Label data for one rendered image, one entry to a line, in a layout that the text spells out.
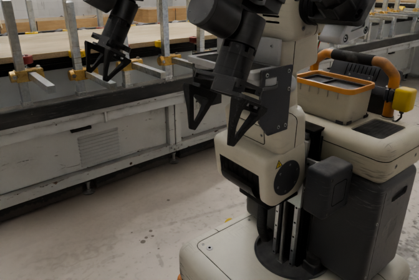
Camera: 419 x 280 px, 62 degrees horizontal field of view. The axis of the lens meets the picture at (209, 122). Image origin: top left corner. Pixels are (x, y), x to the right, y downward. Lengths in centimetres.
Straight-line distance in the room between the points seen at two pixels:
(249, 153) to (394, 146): 40
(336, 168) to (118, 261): 117
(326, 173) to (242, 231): 61
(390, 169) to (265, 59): 48
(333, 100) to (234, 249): 67
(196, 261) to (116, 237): 68
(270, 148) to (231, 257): 57
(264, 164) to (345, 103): 36
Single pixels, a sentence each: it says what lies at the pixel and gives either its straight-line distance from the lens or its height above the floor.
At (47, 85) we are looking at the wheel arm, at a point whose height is 85.
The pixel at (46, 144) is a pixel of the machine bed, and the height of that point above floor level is 39.
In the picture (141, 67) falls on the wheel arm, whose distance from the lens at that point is 182.
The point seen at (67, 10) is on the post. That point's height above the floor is 110.
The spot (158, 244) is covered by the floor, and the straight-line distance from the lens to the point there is 187.
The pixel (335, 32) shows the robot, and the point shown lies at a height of 113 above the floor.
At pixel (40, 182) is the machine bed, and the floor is 17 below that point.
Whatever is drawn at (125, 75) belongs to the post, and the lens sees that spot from 191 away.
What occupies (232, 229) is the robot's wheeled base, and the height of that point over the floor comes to 28.
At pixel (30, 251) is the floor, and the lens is 202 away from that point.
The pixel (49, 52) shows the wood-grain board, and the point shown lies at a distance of 192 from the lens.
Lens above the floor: 122
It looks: 22 degrees down
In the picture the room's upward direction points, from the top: straight up
